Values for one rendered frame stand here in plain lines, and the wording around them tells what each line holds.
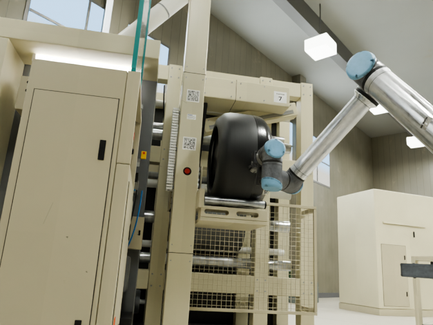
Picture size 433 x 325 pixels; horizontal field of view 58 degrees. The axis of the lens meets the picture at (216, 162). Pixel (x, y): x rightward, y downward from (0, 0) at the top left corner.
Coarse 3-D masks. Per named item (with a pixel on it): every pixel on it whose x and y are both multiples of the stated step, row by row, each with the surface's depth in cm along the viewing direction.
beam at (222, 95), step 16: (208, 80) 262; (224, 80) 264; (208, 96) 259; (224, 96) 261; (240, 96) 263; (256, 96) 265; (272, 96) 267; (288, 96) 270; (224, 112) 283; (272, 112) 278
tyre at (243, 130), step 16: (224, 128) 212; (240, 128) 210; (256, 128) 213; (224, 144) 207; (240, 144) 206; (256, 144) 207; (208, 160) 250; (224, 160) 205; (240, 160) 204; (208, 176) 246; (224, 176) 206; (240, 176) 206; (208, 192) 233; (224, 192) 210; (240, 192) 210; (256, 192) 211
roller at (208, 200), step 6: (204, 198) 209; (210, 198) 208; (216, 198) 209; (222, 198) 209; (228, 198) 210; (234, 198) 212; (216, 204) 209; (222, 204) 209; (228, 204) 209; (234, 204) 210; (240, 204) 210; (246, 204) 211; (252, 204) 211; (258, 204) 212; (264, 204) 212
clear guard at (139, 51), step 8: (144, 0) 173; (144, 8) 179; (144, 16) 185; (144, 24) 191; (136, 32) 157; (144, 32) 199; (136, 40) 156; (144, 40) 206; (136, 48) 155; (144, 48) 215; (136, 56) 154; (144, 56) 214; (136, 64) 153
